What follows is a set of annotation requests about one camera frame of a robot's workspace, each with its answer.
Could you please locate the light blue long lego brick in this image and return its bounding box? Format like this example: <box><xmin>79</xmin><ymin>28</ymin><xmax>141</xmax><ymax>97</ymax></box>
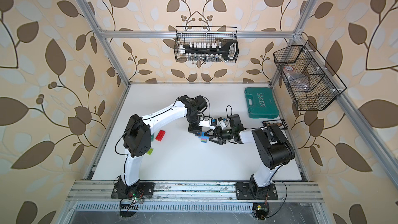
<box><xmin>199</xmin><ymin>132</ymin><xmax>209</xmax><ymax>140</ymax></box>

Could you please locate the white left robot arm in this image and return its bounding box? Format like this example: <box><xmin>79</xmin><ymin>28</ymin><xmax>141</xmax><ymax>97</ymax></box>
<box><xmin>120</xmin><ymin>95</ymin><xmax>218</xmax><ymax>187</ymax></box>

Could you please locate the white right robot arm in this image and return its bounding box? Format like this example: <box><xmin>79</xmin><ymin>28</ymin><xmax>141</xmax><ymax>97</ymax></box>
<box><xmin>204</xmin><ymin>114</ymin><xmax>295</xmax><ymax>192</ymax></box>

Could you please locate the red long lego brick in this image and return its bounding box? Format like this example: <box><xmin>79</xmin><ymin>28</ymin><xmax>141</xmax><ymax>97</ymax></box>
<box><xmin>155</xmin><ymin>130</ymin><xmax>166</xmax><ymax>142</ymax></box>

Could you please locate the black battery charging board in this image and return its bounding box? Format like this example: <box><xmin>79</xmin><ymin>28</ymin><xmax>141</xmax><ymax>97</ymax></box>
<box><xmin>262</xmin><ymin>119</ymin><xmax>288</xmax><ymax>130</ymax></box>

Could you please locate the green plastic tool case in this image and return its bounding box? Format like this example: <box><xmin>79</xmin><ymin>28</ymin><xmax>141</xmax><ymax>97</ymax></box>
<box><xmin>244</xmin><ymin>87</ymin><xmax>279</xmax><ymax>119</ymax></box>

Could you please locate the black socket tool set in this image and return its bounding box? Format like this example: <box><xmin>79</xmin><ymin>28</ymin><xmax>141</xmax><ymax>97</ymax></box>
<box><xmin>174</xmin><ymin>40</ymin><xmax>239</xmax><ymax>62</ymax></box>

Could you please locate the plastic bag in basket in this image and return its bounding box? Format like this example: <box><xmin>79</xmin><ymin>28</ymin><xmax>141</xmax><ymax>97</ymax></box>
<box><xmin>282</xmin><ymin>66</ymin><xmax>311</xmax><ymax>92</ymax></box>

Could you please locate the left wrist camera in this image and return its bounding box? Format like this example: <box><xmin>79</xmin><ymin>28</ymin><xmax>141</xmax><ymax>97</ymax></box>
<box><xmin>199</xmin><ymin>118</ymin><xmax>217</xmax><ymax>129</ymax></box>

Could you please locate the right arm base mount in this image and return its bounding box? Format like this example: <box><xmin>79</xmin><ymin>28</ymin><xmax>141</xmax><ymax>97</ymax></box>
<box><xmin>235</xmin><ymin>182</ymin><xmax>278</xmax><ymax>200</ymax></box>

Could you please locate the back wire basket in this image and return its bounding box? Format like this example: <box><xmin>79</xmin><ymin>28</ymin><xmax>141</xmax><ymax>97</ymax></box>
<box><xmin>174</xmin><ymin>26</ymin><xmax>239</xmax><ymax>63</ymax></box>

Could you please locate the wire basket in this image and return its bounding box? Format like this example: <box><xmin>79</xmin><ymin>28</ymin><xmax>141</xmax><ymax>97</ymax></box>
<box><xmin>174</xmin><ymin>26</ymin><xmax>239</xmax><ymax>63</ymax></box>
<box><xmin>273</xmin><ymin>40</ymin><xmax>347</xmax><ymax>111</ymax></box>

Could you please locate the right wire basket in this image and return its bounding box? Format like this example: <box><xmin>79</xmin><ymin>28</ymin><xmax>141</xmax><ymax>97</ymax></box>
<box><xmin>273</xmin><ymin>40</ymin><xmax>347</xmax><ymax>111</ymax></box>

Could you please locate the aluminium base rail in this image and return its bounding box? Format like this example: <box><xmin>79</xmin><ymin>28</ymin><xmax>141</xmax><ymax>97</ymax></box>
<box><xmin>66</xmin><ymin>180</ymin><xmax>324</xmax><ymax>213</ymax></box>

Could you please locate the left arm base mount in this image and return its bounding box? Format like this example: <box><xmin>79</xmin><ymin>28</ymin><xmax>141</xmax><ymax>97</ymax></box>
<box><xmin>111</xmin><ymin>180</ymin><xmax>155</xmax><ymax>200</ymax></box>

